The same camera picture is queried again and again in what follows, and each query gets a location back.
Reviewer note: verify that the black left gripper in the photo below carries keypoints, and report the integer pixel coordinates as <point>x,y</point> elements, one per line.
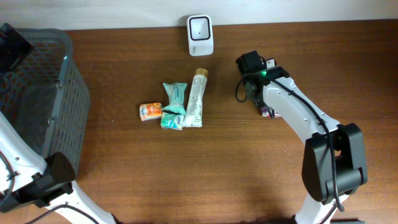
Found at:
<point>15,53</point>

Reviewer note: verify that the red purple tissue pack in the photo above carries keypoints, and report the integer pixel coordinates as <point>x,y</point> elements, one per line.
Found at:
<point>269,112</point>

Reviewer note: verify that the white cream tube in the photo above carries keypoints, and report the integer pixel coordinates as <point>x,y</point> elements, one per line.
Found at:
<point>194,112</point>

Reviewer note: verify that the green wet wipes pack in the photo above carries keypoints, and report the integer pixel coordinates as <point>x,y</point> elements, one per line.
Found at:
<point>176,94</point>

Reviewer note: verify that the small green tissue packet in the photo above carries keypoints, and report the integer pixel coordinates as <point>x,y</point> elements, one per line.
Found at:
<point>172,121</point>

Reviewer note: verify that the orange tissue packet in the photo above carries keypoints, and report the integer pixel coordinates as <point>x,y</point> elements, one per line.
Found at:
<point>150,111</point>

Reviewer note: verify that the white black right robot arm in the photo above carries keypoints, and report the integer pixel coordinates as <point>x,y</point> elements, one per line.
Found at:
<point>334,161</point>

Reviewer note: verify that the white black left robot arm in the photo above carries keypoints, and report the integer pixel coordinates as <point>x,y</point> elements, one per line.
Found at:
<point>30,179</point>

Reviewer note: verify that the white barcode scanner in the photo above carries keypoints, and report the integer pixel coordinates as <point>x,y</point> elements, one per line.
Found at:
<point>200,35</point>

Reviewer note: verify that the grey plastic basket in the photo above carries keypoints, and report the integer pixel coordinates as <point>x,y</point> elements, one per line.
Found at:
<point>46,100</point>

